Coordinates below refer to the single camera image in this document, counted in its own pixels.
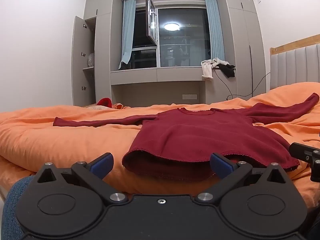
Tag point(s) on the light blue curtain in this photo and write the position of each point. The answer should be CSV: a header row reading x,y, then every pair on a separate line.
x,y
127,30
215,30

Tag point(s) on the person's denim-clad leg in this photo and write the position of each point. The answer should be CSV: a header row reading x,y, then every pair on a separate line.
x,y
11,205

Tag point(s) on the dark red sweater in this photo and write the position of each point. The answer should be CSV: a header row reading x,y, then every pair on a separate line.
x,y
200,130

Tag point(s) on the black garment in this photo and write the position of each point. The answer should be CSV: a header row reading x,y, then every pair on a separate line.
x,y
228,71

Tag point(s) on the red plush item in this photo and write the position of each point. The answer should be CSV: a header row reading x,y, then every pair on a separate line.
x,y
104,102

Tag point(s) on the open grey wardrobe door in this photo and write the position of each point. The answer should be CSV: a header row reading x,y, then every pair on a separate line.
x,y
81,62

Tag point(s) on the open window sash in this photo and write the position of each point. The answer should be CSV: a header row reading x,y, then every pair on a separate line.
x,y
152,17

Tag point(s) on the small orange cloth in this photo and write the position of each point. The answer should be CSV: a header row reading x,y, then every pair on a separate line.
x,y
118,106

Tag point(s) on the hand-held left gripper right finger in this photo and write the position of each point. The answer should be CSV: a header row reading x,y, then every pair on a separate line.
x,y
220,166

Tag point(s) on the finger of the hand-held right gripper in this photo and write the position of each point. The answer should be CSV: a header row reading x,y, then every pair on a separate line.
x,y
300,150

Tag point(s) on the white wall socket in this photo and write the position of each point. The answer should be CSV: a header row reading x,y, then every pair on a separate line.
x,y
190,96

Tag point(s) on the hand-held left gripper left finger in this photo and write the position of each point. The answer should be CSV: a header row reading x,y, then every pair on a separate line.
x,y
102,165

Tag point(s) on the clear plastic bag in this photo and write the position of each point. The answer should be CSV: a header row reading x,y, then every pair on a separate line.
x,y
90,60

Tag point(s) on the orange duvet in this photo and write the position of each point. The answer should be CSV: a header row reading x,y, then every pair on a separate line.
x,y
62,140

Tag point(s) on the large glass window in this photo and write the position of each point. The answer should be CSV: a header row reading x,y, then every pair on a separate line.
x,y
185,37

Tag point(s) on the white garment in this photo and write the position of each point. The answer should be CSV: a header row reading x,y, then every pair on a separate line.
x,y
207,71

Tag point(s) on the grey built-in wardrobe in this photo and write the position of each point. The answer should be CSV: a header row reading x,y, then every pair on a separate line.
x,y
235,42

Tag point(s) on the grey padded wooden headboard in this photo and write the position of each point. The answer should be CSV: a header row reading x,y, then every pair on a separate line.
x,y
295,65

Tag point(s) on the pale pink cloth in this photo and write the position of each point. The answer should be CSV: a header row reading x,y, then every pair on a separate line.
x,y
97,108

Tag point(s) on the dark cloth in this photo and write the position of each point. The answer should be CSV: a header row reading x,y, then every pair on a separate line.
x,y
122,66

